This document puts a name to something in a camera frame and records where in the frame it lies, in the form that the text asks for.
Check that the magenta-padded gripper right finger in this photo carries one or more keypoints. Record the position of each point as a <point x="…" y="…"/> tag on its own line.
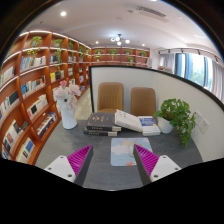
<point x="163" y="168"/>

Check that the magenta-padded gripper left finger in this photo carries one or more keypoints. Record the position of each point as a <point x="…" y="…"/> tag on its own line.
<point x="61" y="168"/>

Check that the white computer mouse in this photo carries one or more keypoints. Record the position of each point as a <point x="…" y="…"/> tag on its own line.
<point x="130" y="152"/>

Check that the light blue printed mouse pad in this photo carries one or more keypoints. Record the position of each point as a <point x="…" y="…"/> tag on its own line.
<point x="118" y="153"/>

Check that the blue and white book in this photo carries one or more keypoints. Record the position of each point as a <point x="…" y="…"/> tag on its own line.
<point x="150" y="126"/>

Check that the white pitcher vase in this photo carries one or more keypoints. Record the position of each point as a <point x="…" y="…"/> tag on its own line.
<point x="68" y="118"/>

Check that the green potted plant white pot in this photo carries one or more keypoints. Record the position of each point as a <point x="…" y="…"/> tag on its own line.
<point x="175" y="115"/>

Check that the thick white book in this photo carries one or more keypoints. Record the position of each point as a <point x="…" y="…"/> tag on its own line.
<point x="128" y="120"/>

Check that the thick dark grey book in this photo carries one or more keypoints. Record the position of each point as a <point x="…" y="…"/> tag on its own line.
<point x="100" y="120"/>

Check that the tan upholstered chair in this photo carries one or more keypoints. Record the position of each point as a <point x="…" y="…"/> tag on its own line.
<point x="143" y="101"/>
<point x="110" y="96"/>

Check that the pink white flower bouquet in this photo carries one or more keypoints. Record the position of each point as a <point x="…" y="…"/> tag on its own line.
<point x="66" y="95"/>

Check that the orange wooden bookshelf unit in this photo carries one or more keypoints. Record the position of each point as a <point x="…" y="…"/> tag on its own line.
<point x="33" y="93"/>

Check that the window with curtains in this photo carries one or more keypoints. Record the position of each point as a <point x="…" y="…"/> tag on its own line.
<point x="196" y="70"/>

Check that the orange shelf unit with plants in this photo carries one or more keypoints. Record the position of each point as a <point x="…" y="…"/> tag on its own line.
<point x="120" y="56"/>

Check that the ceiling light cluster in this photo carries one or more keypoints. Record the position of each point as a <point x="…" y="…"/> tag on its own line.
<point x="119" y="39"/>

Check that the ceiling air vent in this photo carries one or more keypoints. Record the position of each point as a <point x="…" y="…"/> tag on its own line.
<point x="151" y="11"/>

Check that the white wall outlet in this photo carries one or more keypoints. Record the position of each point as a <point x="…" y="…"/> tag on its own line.
<point x="203" y="125"/>
<point x="197" y="118"/>

